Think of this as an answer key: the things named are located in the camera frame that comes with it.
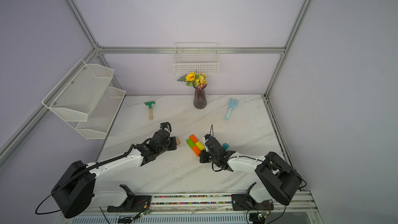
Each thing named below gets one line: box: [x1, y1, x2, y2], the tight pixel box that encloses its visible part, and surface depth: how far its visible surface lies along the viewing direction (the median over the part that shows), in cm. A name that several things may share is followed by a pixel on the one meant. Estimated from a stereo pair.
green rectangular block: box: [186, 137, 196, 150], surface depth 95 cm
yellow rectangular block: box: [194, 141, 206, 151], surface depth 93 cm
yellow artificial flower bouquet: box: [176, 72, 208, 91], surface depth 97 cm
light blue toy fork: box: [224, 97, 239, 120], surface depth 116 cm
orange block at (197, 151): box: [191, 145, 202, 158], surface depth 92 cm
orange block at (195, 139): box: [189, 134, 199, 144], surface depth 97 cm
